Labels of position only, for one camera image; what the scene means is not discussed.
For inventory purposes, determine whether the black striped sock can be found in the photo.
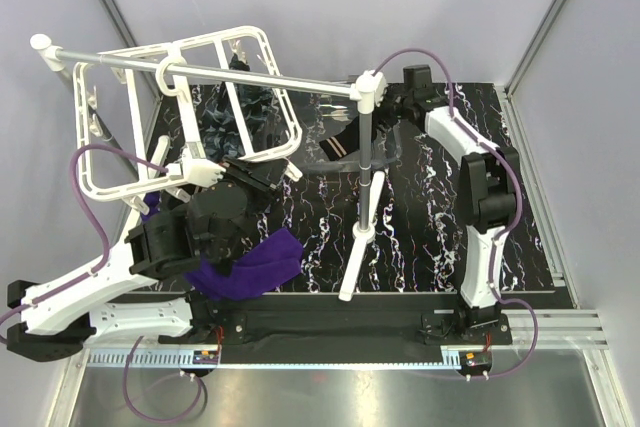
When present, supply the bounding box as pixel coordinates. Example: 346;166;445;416
319;118;360;162

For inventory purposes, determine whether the dark patterned sock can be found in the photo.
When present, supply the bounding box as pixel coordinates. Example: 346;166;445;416
197;46;289;163

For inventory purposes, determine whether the purple fleece sock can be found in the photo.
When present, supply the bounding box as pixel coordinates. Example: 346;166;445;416
126;184;303;301

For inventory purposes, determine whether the white clip drying hanger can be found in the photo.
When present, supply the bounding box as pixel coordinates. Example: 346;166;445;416
67;37;289;212

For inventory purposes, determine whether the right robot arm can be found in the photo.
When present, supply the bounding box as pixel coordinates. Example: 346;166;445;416
380;64;522;344

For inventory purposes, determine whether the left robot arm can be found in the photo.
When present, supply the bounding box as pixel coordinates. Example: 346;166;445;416
1;159;301;362

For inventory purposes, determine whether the metal hanging rack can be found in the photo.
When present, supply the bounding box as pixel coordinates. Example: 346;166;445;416
30;26;384;302

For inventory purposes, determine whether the clear plastic bin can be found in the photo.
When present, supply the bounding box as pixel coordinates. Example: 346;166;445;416
289;92;402;174

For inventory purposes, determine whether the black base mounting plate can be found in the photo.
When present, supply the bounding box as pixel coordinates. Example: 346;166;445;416
159;293;513;367

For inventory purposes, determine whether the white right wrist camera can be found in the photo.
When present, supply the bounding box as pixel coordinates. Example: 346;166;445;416
355;70;387;102

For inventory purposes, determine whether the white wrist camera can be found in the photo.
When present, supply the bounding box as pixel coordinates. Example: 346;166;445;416
355;70;387;102
166;142;226;188

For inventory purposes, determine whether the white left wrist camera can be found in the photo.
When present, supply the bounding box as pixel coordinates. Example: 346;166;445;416
166;142;226;188

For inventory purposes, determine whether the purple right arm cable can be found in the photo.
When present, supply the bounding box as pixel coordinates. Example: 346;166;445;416
372;46;540;383

